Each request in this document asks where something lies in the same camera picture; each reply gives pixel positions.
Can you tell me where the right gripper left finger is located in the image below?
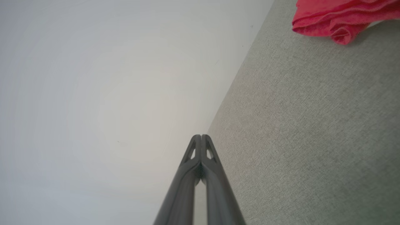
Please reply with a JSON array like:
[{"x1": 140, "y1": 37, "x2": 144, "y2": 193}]
[{"x1": 153, "y1": 134, "x2": 202, "y2": 225}]

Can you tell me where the red white Bulls jersey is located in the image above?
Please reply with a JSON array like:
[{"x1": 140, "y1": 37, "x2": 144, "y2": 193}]
[{"x1": 292, "y1": 0, "x2": 400, "y2": 45}]

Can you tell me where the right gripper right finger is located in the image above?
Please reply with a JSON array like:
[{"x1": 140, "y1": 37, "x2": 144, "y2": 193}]
[{"x1": 202, "y1": 134, "x2": 246, "y2": 225}]

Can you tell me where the grey-green fabric sofa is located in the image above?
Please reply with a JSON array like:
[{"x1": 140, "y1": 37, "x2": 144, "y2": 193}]
[{"x1": 192, "y1": 0, "x2": 400, "y2": 225}]

